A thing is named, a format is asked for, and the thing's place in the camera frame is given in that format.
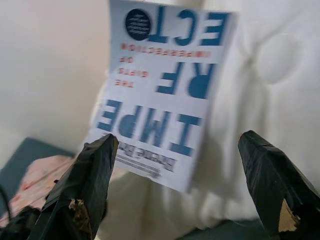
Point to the bed with beige sheet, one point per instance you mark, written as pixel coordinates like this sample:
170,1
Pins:
50,75

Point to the white pillow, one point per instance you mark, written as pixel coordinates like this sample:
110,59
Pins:
275,75

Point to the white book blue letters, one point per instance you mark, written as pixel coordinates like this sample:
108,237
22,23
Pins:
140,100

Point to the pink pillow with floral band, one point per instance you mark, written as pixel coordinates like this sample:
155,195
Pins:
37,175

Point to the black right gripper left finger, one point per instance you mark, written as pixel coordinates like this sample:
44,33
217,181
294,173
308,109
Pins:
87,180

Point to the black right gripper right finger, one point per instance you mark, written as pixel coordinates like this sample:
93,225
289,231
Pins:
270,180

